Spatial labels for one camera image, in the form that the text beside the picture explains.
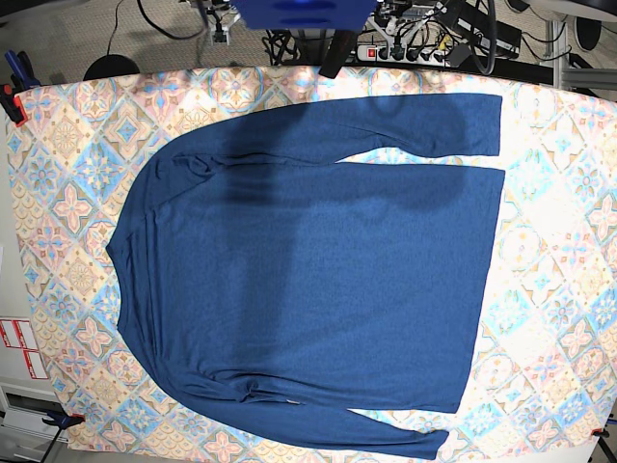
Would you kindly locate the blue long-sleeve T-shirt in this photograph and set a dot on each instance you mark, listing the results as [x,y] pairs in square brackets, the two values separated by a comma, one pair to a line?
[286,271]

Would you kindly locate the white power strip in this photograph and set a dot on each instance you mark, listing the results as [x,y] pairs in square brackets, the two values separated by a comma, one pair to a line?
[397,55]

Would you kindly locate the black round base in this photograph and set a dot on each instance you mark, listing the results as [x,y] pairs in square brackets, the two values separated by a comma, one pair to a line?
[111,65]

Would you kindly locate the red white label stickers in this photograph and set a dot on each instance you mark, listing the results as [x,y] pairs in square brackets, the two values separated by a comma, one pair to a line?
[20,355]

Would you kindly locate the blue clamp lower left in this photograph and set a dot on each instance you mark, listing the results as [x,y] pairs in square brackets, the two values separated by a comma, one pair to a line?
[62,420]

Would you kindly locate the blue clamp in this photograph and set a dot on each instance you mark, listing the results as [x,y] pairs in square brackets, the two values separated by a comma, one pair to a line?
[62,420]
[23,76]

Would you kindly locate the red black clamp left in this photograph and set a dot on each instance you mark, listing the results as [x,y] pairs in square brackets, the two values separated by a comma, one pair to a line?
[12,105]

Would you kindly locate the blue clamp upper left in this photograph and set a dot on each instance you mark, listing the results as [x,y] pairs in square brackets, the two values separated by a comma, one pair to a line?
[23,76]

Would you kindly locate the orange clamp lower right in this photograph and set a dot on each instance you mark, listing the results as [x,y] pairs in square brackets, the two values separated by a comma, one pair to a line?
[601,433]

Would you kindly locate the dark red black post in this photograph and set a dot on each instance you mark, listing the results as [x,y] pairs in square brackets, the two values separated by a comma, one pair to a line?
[341,45]

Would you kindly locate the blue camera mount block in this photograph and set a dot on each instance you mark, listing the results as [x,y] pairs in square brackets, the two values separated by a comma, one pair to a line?
[305,14]

